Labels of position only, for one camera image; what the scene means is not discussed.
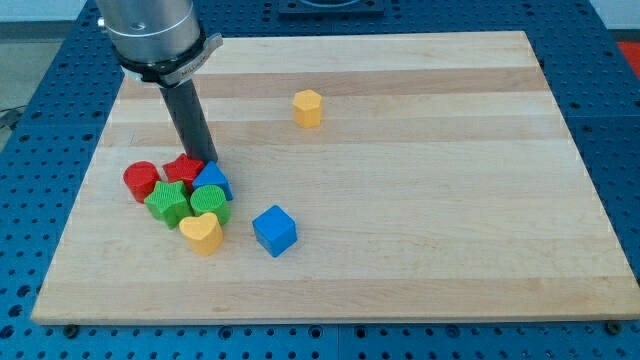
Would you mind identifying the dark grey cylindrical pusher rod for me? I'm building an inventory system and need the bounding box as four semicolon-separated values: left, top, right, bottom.
160;80;218;163

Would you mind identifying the red star block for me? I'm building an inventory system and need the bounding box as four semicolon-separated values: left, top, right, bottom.
162;154;205;194

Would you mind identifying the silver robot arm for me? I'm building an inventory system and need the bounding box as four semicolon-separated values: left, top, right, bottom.
96;0;223;162

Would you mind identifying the blue triangle block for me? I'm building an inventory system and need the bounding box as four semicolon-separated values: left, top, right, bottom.
192;161;233;201

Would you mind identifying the red cylinder block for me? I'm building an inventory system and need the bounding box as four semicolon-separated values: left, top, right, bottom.
123;161;160;203

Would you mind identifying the green cylinder block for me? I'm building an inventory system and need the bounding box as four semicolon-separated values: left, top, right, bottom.
190;185;231;225

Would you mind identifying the green star block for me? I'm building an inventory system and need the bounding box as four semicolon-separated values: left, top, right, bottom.
144;181;193;229

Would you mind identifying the yellow hexagon block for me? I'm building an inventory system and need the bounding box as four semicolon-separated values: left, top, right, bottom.
293;89;322;128

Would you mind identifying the yellow heart block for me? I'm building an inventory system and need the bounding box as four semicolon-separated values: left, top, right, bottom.
179;213;224;256

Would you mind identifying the blue cube block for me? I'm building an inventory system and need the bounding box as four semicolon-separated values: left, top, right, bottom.
252;205;298;258

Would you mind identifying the light wooden board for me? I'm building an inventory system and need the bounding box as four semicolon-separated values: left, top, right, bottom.
32;31;639;325

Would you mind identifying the red object at right edge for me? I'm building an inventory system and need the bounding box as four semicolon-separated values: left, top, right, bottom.
617;41;640;77

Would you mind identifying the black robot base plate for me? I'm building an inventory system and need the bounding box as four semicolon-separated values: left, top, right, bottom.
278;0;386;17

